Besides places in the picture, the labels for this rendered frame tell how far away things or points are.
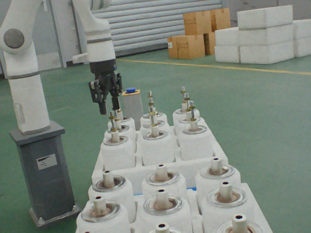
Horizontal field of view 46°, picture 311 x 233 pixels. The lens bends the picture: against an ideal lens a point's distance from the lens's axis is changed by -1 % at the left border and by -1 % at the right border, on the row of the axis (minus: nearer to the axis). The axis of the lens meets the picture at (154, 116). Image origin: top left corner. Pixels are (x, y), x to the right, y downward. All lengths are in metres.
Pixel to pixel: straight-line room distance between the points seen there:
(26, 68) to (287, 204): 0.87
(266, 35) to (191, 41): 1.42
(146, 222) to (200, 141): 0.44
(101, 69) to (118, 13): 5.62
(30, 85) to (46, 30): 5.14
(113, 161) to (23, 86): 0.34
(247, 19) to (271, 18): 0.25
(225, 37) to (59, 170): 3.31
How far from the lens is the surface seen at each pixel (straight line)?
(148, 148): 1.06
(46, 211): 1.22
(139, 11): 6.81
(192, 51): 4.96
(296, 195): 1.24
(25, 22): 1.11
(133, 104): 1.44
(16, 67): 1.15
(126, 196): 0.79
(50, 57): 6.26
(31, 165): 1.17
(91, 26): 1.01
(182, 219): 0.67
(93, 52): 1.01
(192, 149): 1.06
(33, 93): 1.14
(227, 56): 4.24
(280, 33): 3.95
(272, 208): 1.17
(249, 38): 3.96
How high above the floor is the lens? 0.59
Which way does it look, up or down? 15 degrees down
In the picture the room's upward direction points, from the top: 8 degrees counter-clockwise
